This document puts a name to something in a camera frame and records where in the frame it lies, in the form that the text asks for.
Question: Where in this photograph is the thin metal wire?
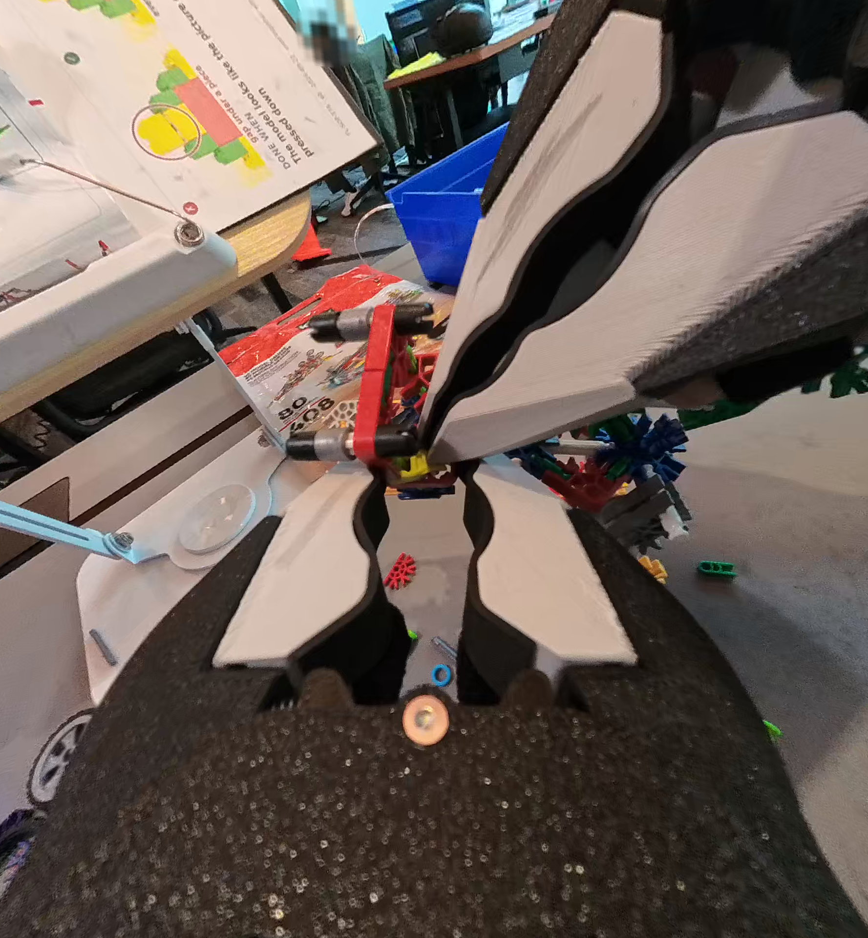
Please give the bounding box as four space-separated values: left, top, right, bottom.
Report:
20 158 191 235

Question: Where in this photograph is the white instruction board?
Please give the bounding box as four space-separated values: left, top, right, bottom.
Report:
0 0 380 232

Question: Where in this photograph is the small tyre with hub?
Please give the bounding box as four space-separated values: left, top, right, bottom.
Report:
0 806 42 928

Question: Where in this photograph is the printed toy packaging bag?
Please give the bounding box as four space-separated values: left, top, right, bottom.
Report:
217 265 453 441

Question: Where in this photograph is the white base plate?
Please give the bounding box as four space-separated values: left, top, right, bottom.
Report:
75 432 347 704

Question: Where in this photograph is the long wooden office desk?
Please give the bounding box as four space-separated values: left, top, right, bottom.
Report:
384 15 552 148

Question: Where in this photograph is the blue storage bin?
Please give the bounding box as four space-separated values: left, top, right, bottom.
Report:
386 121 511 287

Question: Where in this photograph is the clear picture sleeve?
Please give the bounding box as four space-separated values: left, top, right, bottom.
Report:
0 22 142 305

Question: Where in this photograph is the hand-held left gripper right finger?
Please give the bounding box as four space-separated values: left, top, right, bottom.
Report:
462 462 638 666

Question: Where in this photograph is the white and blue document stand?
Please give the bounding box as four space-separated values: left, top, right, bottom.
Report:
0 189 312 441

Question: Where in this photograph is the clear suction cup mount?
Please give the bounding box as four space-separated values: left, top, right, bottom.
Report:
177 484 256 554

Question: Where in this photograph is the black rounded bag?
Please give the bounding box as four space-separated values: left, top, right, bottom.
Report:
434 2 495 54

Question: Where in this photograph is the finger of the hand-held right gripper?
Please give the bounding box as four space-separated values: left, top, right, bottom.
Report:
421 9 677 444
425 110 868 468

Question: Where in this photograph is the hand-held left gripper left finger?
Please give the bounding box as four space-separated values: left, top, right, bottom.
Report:
212 469 392 668

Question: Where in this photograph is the colourful construction toy model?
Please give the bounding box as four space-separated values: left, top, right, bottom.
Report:
285 302 868 583

